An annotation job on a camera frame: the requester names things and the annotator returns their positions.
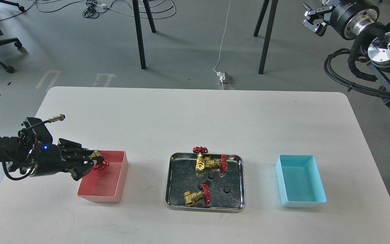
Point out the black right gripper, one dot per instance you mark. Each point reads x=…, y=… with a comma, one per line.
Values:
x=348, y=17

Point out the white power adapter on floor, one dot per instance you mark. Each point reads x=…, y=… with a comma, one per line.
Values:
x=224, y=81

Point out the blue plastic box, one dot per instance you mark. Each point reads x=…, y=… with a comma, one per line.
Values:
x=299, y=181

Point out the black stand leg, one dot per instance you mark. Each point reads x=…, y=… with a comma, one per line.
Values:
x=139, y=28
x=270, y=22

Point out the shiny metal tray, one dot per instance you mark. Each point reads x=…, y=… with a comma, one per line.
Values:
x=183, y=177

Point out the brass valve red handle top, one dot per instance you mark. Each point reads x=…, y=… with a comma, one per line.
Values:
x=200, y=162

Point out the black stand leg left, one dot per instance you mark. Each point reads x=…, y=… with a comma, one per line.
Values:
x=139, y=28

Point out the pink plastic box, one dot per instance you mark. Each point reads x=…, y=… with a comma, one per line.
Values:
x=108, y=184

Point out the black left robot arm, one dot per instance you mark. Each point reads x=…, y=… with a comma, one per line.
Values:
x=16, y=152

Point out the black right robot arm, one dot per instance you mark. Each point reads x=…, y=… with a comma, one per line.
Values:
x=369, y=56

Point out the brass valve red handle bottom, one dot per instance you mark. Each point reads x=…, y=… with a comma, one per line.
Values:
x=191, y=198

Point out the black stand leg right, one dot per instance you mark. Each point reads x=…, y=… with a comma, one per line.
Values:
x=270, y=22

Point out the brass valve red handle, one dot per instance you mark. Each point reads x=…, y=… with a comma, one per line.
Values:
x=100, y=162
x=217, y=164
x=200, y=162
x=191, y=198

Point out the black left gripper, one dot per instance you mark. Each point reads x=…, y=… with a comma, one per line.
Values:
x=50, y=159

